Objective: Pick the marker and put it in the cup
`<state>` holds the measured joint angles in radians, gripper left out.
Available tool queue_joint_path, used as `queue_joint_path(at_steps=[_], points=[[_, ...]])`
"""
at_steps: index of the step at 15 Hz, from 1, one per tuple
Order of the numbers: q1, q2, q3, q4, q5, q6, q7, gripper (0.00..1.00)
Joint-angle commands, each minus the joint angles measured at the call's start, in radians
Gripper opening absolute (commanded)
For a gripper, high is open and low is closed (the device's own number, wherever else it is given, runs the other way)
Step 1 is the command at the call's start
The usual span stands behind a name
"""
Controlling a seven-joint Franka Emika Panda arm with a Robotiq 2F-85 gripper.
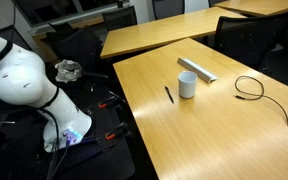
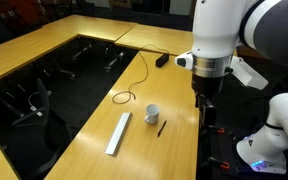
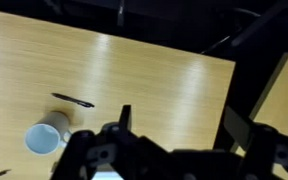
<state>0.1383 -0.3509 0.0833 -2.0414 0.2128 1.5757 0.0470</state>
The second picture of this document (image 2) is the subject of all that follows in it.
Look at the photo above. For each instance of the black clamp with orange handle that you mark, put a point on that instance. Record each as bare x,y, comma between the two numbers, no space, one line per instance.
213,129

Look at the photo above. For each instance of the white mug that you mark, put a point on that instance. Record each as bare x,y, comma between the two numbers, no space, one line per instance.
152,114

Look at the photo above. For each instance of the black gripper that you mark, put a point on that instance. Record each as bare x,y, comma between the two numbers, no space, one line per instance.
207,87

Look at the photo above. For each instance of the silver metal bar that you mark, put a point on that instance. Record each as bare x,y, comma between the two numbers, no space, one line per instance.
118,134

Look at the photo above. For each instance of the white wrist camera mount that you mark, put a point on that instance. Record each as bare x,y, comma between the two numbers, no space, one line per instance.
246,74

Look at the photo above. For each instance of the black marker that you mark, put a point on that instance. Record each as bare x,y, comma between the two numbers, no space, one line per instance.
161,129

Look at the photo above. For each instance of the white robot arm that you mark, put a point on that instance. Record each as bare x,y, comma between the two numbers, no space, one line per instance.
219,27

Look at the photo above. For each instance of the black office chair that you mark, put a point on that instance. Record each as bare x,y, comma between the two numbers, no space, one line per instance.
37,140

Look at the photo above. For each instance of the black power adapter box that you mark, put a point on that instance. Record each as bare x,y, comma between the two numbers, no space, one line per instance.
162,60

